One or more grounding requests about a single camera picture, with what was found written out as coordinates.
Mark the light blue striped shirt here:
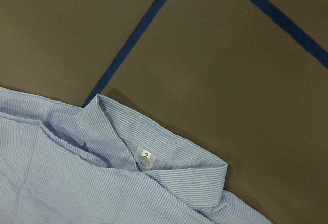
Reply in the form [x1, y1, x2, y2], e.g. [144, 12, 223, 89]
[1, 88, 268, 223]

